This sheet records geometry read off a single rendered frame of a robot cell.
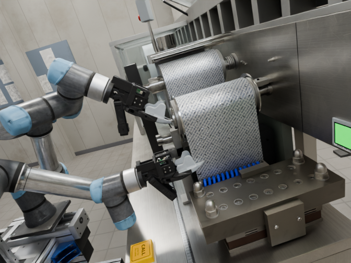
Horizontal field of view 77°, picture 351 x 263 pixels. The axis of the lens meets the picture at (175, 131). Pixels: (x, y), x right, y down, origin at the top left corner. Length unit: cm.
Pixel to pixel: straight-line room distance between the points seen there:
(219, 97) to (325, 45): 29
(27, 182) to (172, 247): 49
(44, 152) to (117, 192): 59
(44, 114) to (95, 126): 375
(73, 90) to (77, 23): 358
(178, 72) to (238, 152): 38
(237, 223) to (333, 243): 25
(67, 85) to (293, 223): 70
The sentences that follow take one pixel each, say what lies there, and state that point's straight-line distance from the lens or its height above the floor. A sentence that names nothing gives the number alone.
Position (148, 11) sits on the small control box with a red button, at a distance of 123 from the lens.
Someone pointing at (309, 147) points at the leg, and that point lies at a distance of 110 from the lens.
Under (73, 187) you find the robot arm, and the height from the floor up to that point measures 112.
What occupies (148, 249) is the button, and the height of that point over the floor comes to 92.
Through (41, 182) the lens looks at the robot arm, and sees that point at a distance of 84.
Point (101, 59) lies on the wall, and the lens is 412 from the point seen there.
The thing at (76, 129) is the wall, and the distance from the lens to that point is 461.
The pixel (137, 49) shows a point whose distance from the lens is 167.
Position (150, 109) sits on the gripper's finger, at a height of 131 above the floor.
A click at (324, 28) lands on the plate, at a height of 141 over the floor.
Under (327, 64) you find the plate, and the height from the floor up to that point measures 134.
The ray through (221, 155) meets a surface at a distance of 75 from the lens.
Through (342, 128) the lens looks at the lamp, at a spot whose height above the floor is 120.
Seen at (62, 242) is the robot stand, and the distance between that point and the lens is 144.
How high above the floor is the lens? 146
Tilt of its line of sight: 21 degrees down
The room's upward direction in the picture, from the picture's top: 16 degrees counter-clockwise
